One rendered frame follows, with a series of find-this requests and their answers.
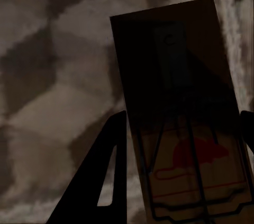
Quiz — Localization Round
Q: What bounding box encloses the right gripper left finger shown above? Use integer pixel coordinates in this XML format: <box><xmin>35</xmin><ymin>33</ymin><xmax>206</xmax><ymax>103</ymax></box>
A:
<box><xmin>46</xmin><ymin>111</ymin><xmax>127</xmax><ymax>224</ymax></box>

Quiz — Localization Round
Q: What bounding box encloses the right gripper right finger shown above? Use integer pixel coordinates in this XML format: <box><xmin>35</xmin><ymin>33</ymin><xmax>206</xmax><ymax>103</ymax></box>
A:
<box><xmin>240</xmin><ymin>110</ymin><xmax>254</xmax><ymax>153</ymax></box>

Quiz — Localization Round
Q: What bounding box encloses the mousetrap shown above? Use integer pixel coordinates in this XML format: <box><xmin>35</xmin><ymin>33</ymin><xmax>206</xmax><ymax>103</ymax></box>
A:
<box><xmin>110</xmin><ymin>0</ymin><xmax>254</xmax><ymax>224</ymax></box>

